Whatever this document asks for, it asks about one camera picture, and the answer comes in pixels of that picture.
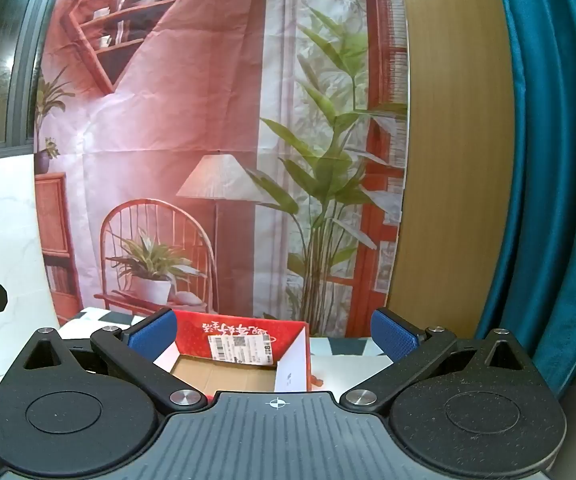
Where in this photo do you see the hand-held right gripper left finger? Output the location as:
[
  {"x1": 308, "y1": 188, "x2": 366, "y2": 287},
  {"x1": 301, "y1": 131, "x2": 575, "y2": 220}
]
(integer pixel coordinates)
[{"x1": 18, "y1": 307, "x2": 209, "y2": 413}]

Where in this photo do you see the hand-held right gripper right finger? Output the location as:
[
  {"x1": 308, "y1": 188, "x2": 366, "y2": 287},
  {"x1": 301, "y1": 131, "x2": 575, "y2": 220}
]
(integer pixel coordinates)
[{"x1": 340, "y1": 308, "x2": 536, "y2": 417}]

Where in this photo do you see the red strawberry print box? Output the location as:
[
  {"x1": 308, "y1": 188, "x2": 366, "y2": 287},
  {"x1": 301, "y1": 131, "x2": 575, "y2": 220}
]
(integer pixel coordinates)
[{"x1": 153, "y1": 310, "x2": 314, "y2": 395}]

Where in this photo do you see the white barcode label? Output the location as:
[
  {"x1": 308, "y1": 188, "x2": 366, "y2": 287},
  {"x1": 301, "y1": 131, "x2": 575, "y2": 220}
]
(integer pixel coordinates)
[{"x1": 209, "y1": 336, "x2": 275, "y2": 363}]

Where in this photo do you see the wooden board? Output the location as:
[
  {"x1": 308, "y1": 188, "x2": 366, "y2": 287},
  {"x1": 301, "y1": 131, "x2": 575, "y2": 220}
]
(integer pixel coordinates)
[{"x1": 385, "y1": 0, "x2": 526, "y2": 341}]

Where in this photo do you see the teal curtain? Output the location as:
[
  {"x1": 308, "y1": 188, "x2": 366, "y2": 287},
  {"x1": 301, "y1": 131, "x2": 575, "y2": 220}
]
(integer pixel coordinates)
[{"x1": 475, "y1": 0, "x2": 576, "y2": 396}]

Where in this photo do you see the printed wall tapestry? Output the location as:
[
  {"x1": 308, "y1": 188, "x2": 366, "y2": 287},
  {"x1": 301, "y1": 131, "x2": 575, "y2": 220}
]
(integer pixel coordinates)
[{"x1": 33, "y1": 0, "x2": 411, "y2": 338}]

